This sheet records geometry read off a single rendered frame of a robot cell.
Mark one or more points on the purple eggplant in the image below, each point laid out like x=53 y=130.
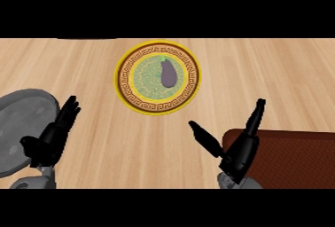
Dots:
x=169 y=74

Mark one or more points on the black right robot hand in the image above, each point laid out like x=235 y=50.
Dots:
x=242 y=153

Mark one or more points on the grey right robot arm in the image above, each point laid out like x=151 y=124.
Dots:
x=238 y=182

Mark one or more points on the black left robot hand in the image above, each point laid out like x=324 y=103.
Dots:
x=52 y=139

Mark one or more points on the brown woven placemat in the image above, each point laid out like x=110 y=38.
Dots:
x=297 y=159

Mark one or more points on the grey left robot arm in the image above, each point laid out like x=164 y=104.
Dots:
x=39 y=180

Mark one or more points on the grey round plate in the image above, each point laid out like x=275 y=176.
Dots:
x=21 y=130

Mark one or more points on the yellow patterned round tray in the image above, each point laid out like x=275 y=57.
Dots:
x=157 y=77

